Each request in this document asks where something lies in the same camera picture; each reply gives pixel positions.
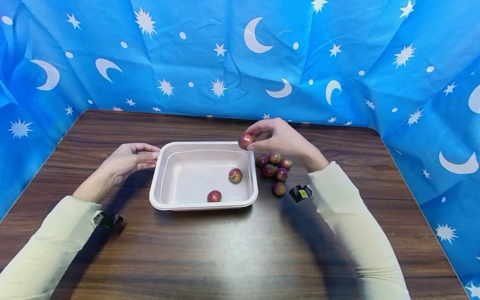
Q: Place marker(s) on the red round fruit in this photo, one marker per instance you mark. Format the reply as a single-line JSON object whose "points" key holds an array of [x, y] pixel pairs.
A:
{"points": [[244, 141], [235, 175], [214, 196]]}

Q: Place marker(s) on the person's right thumb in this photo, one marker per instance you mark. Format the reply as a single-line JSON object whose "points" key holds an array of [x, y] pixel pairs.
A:
{"points": [[260, 146]]}

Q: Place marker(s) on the black wrist band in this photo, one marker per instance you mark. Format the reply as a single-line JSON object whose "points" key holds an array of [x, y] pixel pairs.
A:
{"points": [[300, 193], [108, 219]]}

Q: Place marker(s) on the person's left hand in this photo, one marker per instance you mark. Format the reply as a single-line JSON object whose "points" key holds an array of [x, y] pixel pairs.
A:
{"points": [[123, 162]]}

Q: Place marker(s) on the person's left thumb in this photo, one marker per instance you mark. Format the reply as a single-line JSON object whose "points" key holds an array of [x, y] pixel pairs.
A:
{"points": [[146, 147]]}

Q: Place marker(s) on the pale pink plastic tray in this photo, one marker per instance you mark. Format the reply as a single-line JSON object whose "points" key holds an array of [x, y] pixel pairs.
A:
{"points": [[191, 175]]}

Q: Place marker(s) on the person's left forearm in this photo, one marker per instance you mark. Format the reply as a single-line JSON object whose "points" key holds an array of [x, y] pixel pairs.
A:
{"points": [[45, 250]]}

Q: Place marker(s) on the person's right forearm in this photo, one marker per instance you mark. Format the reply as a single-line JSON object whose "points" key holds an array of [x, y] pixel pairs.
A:
{"points": [[360, 233]]}

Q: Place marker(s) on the person's right fingers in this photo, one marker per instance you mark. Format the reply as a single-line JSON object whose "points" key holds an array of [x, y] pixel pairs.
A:
{"points": [[270, 135]]}

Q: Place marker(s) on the person's right hand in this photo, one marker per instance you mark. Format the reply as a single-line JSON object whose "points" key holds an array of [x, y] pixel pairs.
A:
{"points": [[287, 139]]}

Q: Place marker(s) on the person's left index finger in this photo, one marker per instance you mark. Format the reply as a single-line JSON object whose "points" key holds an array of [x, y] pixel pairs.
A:
{"points": [[148, 156]]}

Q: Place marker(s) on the person's right index finger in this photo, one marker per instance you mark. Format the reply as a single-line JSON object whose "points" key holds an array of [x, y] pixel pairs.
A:
{"points": [[260, 124]]}

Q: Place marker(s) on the pile of red fruits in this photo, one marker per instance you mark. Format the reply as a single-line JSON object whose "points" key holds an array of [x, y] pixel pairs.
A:
{"points": [[269, 170]]}

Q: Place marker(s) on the person's left middle finger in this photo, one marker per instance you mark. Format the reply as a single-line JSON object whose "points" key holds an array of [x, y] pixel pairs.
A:
{"points": [[147, 165]]}

